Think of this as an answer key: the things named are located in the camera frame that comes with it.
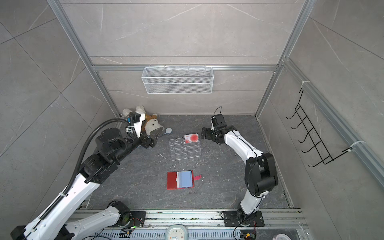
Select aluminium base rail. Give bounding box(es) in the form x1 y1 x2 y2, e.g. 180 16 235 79
68 208 310 240

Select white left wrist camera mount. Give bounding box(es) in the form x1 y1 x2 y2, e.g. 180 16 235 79
126 112 145 139

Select horizontal aluminium wall rail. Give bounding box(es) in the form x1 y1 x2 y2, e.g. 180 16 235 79
92 64 278 72

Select white round device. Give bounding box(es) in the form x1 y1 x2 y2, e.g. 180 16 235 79
165 225 189 240

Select clear acrylic tiered card stand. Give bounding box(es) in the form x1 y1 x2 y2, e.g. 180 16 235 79
169 137 201 161

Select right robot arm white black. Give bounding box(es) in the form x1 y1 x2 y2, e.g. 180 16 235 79
202 114 279 225

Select white card red circle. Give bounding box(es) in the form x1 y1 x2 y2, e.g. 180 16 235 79
184 134 199 144

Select right wall aluminium rail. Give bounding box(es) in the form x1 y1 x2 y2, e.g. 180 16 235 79
283 58 384 187

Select white wire mesh basket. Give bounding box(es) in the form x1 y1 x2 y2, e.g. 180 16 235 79
142 68 214 94

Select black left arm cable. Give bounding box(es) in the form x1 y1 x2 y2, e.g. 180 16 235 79
61 118 130 196

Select vertical aluminium corner post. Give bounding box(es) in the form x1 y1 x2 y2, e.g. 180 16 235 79
255 0 316 119

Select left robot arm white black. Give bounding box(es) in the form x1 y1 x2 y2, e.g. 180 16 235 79
11 128 162 240

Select black wire hook rack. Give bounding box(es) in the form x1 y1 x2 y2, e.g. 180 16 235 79
286 89 353 168

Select white plastic card sleeves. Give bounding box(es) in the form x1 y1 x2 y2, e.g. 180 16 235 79
177 171 194 189

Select left aluminium corner post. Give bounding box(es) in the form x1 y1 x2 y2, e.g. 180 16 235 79
47 0 121 117

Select white teddy bear brown shirt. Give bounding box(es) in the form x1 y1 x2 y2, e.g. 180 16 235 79
123 106 164 136

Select red leather card holder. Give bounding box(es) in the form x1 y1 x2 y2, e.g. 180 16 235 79
167 171 202 190

